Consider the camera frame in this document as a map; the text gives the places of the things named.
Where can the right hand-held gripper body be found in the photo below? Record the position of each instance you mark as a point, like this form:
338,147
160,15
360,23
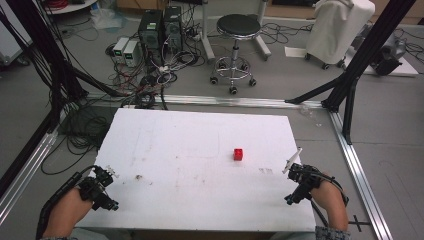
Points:
305,180

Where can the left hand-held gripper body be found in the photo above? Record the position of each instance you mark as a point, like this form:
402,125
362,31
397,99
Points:
98,191

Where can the person's right hand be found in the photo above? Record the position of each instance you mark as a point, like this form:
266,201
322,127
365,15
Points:
331,203

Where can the person's left hand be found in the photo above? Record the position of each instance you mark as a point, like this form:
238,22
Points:
66,213

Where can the small red cube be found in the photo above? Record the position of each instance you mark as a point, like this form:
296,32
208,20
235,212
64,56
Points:
238,154

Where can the grey patterned right sleeve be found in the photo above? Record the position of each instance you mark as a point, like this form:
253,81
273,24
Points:
333,233

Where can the white power supply unit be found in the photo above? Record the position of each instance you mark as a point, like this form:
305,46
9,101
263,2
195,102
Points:
120,47
131,53

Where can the black device on board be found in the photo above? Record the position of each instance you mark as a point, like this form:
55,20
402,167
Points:
388,58

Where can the white cloth covered cart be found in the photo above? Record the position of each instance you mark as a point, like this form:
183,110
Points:
338,28

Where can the large black computer tower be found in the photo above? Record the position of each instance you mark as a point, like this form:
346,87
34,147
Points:
150,33

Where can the black round stool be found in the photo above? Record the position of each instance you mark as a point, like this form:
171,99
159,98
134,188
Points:
238,26

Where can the white table stand legs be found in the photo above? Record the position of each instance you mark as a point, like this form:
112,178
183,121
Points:
208,40

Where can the clear plastic bag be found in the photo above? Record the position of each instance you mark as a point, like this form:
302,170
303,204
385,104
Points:
106,18

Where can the slim black computer tower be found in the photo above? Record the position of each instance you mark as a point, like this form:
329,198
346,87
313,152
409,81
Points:
173,28

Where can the white round table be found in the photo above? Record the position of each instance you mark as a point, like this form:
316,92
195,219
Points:
71,6

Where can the long aluminium floor rail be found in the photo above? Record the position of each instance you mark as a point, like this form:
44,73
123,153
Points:
233,101

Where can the black braced frame post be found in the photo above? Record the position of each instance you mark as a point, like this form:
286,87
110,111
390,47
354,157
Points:
370,50

